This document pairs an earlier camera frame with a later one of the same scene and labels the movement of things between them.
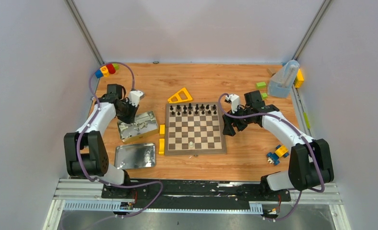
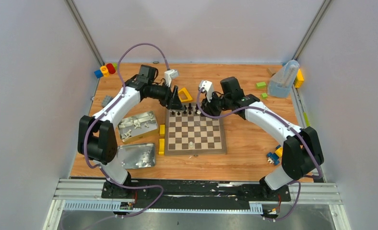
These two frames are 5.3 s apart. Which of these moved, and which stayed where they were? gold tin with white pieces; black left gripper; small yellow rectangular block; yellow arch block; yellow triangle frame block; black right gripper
Moved: black right gripper; black left gripper
Stayed: small yellow rectangular block; yellow triangle frame block; yellow arch block; gold tin with white pieces
